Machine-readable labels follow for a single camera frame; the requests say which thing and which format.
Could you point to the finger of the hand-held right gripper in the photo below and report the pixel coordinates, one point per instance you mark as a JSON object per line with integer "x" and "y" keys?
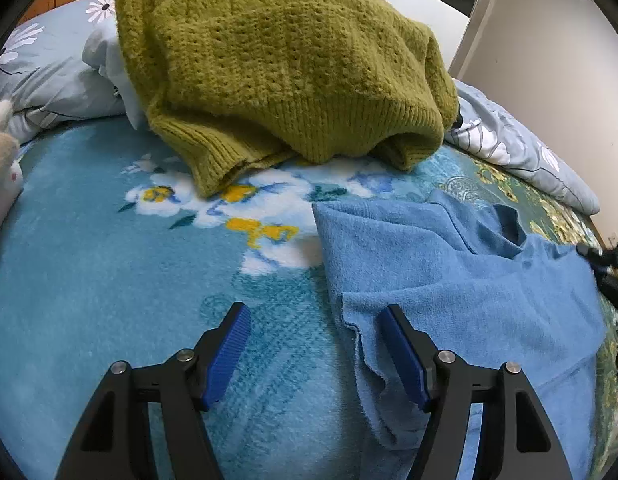
{"x": 596, "y": 260}

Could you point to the grey floral duvet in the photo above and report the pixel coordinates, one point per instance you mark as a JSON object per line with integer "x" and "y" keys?
{"x": 49, "y": 70}

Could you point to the blue shirt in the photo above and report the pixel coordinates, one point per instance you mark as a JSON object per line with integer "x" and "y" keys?
{"x": 469, "y": 285}

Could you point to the green knitted sweater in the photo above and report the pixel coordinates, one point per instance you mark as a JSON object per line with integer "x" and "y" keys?
{"x": 269, "y": 65}

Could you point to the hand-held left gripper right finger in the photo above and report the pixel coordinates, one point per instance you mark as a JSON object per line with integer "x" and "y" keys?
{"x": 404, "y": 355}

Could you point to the blue floral blanket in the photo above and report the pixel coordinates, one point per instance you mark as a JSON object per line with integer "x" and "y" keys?
{"x": 129, "y": 280}

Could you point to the white plush toy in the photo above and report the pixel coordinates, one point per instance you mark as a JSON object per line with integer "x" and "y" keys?
{"x": 0, "y": 160}

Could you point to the grey floral pillow right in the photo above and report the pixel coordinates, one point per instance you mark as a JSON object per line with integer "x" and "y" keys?
{"x": 544, "y": 80}

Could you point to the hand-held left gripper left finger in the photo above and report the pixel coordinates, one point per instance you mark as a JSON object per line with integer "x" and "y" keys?
{"x": 228, "y": 355}

